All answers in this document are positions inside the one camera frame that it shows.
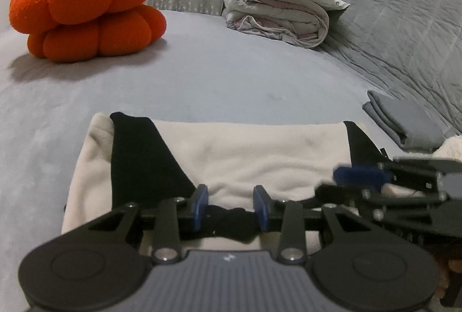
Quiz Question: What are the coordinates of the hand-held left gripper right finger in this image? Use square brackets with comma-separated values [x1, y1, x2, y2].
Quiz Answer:
[253, 185, 377, 264]

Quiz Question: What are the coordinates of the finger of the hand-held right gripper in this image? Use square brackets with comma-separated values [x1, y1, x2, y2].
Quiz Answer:
[332, 160, 398, 188]
[313, 181, 366, 207]

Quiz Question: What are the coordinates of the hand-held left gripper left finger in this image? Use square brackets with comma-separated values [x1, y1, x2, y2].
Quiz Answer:
[88, 184, 209, 264]

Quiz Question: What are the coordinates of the cream shirt with black sleeves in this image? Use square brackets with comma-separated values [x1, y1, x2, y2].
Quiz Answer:
[61, 112, 392, 255]

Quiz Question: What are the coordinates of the white fluffy plush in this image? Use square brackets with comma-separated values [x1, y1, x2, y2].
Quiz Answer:
[431, 134, 462, 159]

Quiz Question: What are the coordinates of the grey folded cloth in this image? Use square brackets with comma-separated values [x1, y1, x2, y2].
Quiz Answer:
[362, 90, 448, 150]

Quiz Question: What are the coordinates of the grey quilted blanket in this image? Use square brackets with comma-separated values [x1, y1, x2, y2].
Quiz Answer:
[318, 0, 462, 137]

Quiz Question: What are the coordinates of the folded pale quilt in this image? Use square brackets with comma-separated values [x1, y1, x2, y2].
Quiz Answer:
[221, 0, 351, 49]

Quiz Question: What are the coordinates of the orange pumpkin cushion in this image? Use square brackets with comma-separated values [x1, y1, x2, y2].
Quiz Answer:
[9, 0, 168, 63]

